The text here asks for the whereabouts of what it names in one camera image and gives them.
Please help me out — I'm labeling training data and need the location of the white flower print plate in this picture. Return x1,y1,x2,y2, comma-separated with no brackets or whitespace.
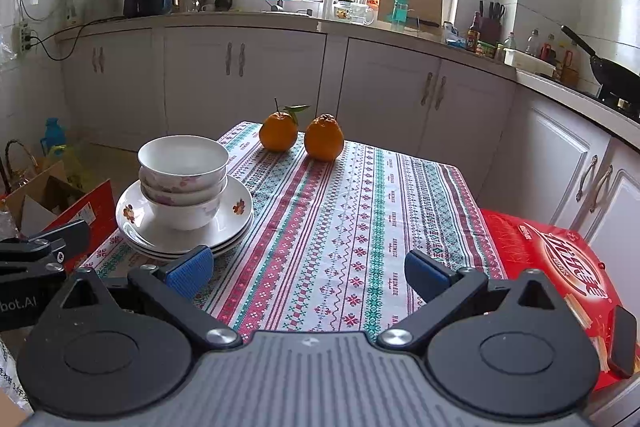
125,229,248,262
119,217,253,255
116,177,254,248

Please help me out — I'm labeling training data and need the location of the brown board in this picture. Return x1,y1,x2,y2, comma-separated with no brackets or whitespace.
378,0,444,28

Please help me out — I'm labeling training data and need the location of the red cardboard carton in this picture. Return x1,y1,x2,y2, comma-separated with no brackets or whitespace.
42,179,118,270

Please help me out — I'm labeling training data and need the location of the blue white packet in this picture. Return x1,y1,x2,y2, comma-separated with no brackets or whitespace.
442,22,466,48

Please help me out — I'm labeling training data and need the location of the black smartphone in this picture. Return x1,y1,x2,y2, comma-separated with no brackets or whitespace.
607,305,638,379

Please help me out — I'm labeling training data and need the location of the yellow plastic bag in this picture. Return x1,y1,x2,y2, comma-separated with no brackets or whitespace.
50,144,96,190

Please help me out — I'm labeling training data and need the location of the white plastic tray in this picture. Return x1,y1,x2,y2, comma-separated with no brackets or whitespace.
504,48,557,78

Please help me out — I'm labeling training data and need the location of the black wok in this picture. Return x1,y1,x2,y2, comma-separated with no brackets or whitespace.
561,25,640,94

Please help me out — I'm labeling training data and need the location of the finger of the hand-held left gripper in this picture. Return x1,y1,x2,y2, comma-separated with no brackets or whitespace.
0,219,92,280

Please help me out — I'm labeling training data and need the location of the red printed carton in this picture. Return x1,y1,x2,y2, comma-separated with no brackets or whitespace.
480,208,640,408

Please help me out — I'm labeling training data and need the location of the patterned red green tablecloth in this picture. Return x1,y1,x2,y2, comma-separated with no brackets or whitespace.
80,121,508,343

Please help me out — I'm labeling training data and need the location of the orange with green leaf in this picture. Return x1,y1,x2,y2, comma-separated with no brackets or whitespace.
258,98,312,152

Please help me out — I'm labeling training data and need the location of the blue plastic jug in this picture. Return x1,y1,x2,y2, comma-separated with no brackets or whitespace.
41,118,66,158

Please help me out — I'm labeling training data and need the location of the dark sauce bottle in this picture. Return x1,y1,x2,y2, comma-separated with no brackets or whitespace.
466,12,481,52

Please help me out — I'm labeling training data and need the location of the brown cardboard box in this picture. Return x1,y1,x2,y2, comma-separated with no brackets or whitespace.
5,161,86,235

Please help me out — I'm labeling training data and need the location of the bumpy orange without leaf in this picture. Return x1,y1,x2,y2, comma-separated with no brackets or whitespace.
304,113,345,161

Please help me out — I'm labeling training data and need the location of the wicker basket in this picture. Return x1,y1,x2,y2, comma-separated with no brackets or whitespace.
5,139,41,192

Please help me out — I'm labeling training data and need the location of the white appliance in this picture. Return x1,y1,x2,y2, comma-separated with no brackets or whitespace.
95,0,126,18

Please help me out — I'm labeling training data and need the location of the wall power strip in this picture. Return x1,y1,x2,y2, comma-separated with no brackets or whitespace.
12,23,36,56

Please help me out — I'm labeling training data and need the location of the dark knife block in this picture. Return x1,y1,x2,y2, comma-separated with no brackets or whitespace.
477,0,506,45

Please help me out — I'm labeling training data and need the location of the gas stove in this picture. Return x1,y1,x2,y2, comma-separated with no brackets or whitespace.
597,89,640,124

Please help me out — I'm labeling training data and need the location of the glass mug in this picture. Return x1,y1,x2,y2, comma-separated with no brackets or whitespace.
348,3,375,25

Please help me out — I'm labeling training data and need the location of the printed white plastic bag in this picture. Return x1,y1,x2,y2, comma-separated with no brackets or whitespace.
0,337,31,413

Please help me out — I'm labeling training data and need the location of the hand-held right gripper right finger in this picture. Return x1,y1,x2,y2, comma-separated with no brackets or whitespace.
374,249,561,353

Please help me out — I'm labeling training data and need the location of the black power cable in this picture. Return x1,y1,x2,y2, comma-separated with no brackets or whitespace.
30,14,126,62

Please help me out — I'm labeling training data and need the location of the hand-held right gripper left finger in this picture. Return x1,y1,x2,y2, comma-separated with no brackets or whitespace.
60,245,246,351

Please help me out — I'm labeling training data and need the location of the white pink floral bowl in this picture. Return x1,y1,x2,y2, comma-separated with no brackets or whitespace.
139,167,229,208
141,184,221,232
138,135,230,188

